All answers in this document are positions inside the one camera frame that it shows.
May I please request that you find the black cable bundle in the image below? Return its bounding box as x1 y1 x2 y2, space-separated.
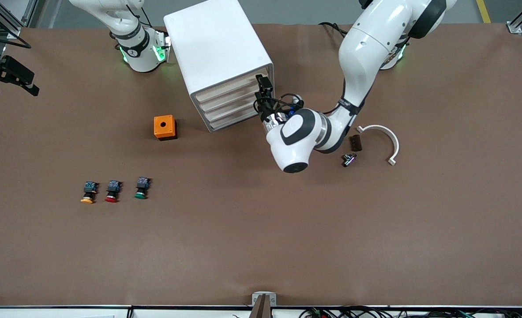
298 306 522 318

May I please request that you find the green push button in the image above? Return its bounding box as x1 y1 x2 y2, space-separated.
134 177 152 200

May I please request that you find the orange box with hole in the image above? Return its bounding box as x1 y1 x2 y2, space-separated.
154 115 178 141

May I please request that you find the brown table cover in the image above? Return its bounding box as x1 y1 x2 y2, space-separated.
0 22 522 308

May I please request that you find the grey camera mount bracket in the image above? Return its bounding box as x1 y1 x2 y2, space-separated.
251 291 277 318

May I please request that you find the red push button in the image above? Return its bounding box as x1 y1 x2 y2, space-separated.
105 180 123 203

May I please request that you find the white table edge rail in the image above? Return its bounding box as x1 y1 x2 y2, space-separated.
0 306 522 318

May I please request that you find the black base cable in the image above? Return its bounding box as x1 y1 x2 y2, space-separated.
318 22 349 38

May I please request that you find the aluminium frame profile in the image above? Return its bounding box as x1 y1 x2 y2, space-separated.
0 0 38 38
507 0 522 34

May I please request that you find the white curved bracket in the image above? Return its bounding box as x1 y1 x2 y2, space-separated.
357 125 400 166

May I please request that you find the yellow push button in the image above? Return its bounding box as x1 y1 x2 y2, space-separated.
80 181 99 204

